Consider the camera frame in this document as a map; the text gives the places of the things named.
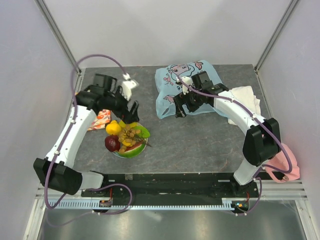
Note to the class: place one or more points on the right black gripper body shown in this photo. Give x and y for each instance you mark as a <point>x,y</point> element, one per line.
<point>194,100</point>

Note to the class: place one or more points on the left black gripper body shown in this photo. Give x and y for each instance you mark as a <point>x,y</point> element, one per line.
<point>117,104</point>

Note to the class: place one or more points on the light blue plastic bag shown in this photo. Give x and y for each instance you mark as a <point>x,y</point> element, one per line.
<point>165,81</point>

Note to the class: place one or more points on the fake brown grape cluster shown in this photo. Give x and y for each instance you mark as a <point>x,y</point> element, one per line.
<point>130,133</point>

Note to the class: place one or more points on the yellow fake lemon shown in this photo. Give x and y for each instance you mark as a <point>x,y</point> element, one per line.
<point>128,142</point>
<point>113,128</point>

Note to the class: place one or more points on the green fake starfruit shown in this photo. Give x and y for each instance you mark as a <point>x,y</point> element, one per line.
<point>142,132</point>

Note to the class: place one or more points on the red fake apple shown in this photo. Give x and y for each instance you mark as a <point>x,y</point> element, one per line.
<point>112,143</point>

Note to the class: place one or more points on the fake watermelon slice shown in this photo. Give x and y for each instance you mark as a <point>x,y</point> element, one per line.
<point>132,151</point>

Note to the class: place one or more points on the yellow fake mango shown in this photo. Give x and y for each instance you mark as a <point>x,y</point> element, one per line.
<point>123,125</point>

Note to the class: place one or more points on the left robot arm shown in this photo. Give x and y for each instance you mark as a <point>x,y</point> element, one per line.
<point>56,170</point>

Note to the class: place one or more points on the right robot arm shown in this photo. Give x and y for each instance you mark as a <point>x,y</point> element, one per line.
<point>262,136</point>

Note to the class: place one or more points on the floral orange napkin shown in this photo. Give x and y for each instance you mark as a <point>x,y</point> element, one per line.
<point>103,118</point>

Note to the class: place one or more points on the cream and blue plate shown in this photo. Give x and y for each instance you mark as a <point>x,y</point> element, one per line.
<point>133,139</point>

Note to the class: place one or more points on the white folded cloth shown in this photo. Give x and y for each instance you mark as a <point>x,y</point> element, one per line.
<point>245,95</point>

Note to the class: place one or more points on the pink cap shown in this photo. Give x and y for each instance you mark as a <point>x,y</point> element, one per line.
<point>279,161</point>

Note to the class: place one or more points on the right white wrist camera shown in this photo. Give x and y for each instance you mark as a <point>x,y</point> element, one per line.
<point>186,83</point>

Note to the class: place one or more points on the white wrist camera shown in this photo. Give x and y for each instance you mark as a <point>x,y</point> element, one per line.
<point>186,83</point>
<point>128,85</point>

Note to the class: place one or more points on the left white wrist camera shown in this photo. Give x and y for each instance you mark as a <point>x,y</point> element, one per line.
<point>128,85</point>

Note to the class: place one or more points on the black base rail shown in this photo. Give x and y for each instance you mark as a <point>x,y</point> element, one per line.
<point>213,185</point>

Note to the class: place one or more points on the slotted cable duct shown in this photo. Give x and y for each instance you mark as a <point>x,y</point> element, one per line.
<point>97,204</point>

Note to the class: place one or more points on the left aluminium frame post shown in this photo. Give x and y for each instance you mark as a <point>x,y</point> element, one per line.
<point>57,33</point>

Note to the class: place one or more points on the aluminium frame post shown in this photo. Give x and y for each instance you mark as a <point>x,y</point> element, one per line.
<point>57,33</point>
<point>276,33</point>

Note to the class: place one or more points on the right aluminium frame post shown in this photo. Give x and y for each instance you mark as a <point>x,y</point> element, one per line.
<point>276,33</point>

